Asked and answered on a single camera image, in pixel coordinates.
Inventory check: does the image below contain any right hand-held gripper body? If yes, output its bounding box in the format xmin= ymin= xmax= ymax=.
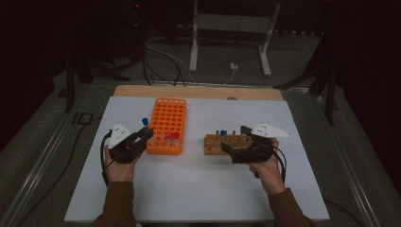
xmin=231 ymin=122 xmax=292 ymax=165

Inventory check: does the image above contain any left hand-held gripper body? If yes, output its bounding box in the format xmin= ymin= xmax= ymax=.
xmin=108 ymin=122 xmax=148 ymax=165

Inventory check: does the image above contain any wooden test tube rack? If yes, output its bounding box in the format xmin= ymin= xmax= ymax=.
xmin=203 ymin=130 xmax=253 ymax=156

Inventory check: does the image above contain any orange test tube rack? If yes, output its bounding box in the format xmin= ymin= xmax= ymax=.
xmin=145 ymin=97 xmax=187 ymax=156

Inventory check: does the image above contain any person's right hand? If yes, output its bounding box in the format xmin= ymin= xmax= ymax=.
xmin=249 ymin=138 xmax=287 ymax=196

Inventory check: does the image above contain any person's left hand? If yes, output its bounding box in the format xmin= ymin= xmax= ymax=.
xmin=103 ymin=148 xmax=136 ymax=183

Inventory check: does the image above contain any white board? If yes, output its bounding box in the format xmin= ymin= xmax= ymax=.
xmin=63 ymin=96 xmax=330 ymax=223

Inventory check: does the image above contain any black tripod stand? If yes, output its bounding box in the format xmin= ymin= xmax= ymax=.
xmin=273 ymin=31 xmax=340 ymax=126
xmin=64 ymin=46 xmax=131 ymax=114

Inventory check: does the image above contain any grey metal stand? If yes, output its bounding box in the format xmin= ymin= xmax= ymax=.
xmin=188 ymin=0 xmax=282 ymax=78

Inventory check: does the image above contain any dark equipment with red light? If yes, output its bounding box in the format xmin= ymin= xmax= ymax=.
xmin=126 ymin=0 xmax=148 ymax=61

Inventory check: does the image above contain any left hand-held gripper cable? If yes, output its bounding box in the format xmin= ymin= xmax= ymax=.
xmin=99 ymin=130 xmax=114 ymax=187

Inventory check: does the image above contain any hand-held gripper cable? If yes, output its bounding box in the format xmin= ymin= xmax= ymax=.
xmin=99 ymin=130 xmax=114 ymax=187
xmin=273 ymin=149 xmax=288 ymax=183

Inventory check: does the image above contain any right hand-held gripper cable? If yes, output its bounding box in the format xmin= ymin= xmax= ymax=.
xmin=273 ymin=149 xmax=288 ymax=183

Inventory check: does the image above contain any white floor cable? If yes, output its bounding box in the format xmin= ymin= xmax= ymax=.
xmin=146 ymin=42 xmax=237 ymax=86

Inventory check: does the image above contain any long black floor cable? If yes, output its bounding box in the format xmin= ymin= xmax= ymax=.
xmin=15 ymin=116 xmax=103 ymax=227

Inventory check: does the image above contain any black floor cable bundle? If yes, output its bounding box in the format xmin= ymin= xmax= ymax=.
xmin=141 ymin=44 xmax=187 ymax=87

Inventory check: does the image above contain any metal floor rail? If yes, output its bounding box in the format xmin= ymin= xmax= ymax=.
xmin=310 ymin=91 xmax=384 ymax=227
xmin=0 ymin=83 xmax=93 ymax=227

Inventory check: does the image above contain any short black floor cable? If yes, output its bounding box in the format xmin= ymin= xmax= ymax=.
xmin=323 ymin=198 xmax=365 ymax=227

